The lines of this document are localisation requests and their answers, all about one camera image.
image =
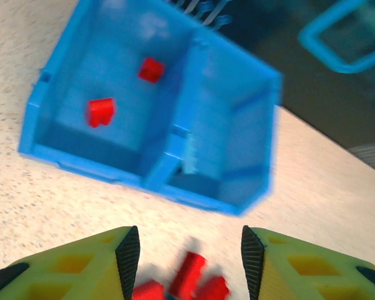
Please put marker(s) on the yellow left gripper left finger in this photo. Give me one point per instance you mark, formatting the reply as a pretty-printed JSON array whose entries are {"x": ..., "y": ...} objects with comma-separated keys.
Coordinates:
[{"x": 65, "y": 272}]

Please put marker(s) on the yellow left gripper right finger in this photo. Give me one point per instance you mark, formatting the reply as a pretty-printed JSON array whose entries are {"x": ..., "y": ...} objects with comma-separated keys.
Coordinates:
[{"x": 300, "y": 275}]

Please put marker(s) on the red lego brick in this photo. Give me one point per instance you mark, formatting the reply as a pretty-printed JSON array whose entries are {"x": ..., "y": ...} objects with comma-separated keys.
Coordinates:
[
  {"x": 214, "y": 287},
  {"x": 100, "y": 111},
  {"x": 148, "y": 291},
  {"x": 150, "y": 70},
  {"x": 190, "y": 272}
]

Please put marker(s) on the light blue lego brick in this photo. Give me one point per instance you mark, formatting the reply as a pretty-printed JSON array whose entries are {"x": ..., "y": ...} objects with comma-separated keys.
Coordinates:
[{"x": 190, "y": 156}]

